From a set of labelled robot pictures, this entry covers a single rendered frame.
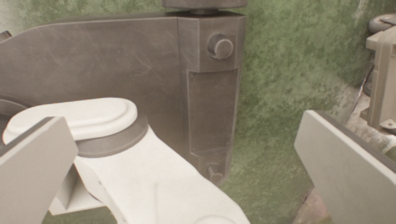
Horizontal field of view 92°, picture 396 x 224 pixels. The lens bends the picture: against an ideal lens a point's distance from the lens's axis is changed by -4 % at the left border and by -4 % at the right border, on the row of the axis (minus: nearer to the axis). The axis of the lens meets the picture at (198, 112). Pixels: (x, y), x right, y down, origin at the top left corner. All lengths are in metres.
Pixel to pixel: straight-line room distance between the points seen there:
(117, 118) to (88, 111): 0.05
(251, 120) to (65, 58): 0.66
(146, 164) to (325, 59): 0.77
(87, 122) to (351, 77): 0.98
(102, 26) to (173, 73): 0.17
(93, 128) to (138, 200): 0.13
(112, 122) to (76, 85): 0.18
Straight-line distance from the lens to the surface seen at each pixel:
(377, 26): 0.94
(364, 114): 1.00
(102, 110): 0.37
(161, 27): 0.45
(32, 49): 0.50
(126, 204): 0.28
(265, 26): 0.72
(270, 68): 0.77
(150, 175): 0.30
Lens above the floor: 0.61
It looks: 56 degrees down
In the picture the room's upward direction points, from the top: 155 degrees clockwise
